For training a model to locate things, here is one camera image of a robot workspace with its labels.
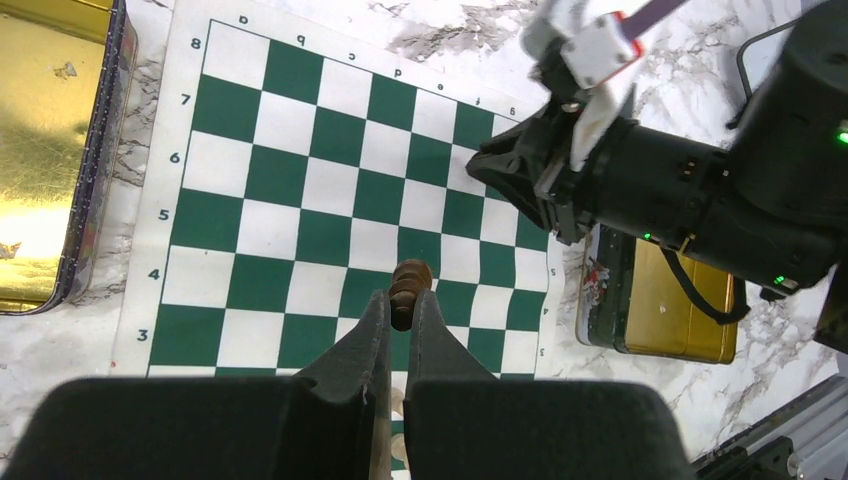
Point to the empty gold tin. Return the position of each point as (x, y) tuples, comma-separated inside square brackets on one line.
[(631, 302)]

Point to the gold tin with dark pieces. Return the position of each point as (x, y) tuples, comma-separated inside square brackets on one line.
[(66, 69)]

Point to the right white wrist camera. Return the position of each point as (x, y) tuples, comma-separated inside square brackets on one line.
[(587, 36)]

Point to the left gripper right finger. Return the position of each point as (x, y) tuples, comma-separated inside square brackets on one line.
[(462, 422)]

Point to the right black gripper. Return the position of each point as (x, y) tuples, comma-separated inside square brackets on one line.
[(762, 211)]

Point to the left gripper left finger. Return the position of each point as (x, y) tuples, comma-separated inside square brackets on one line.
[(317, 424)]

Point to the light wooden chess pieces row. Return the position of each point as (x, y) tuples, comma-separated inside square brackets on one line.
[(399, 460)]

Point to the white tablet whiteboard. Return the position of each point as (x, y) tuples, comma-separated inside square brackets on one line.
[(758, 54)]

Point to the dark brown chess piece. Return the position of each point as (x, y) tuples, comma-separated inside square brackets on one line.
[(409, 278)]

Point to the green and white chessboard mat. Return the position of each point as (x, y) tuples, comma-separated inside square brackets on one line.
[(291, 168)]

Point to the aluminium frame rail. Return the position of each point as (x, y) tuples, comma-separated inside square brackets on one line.
[(804, 439)]

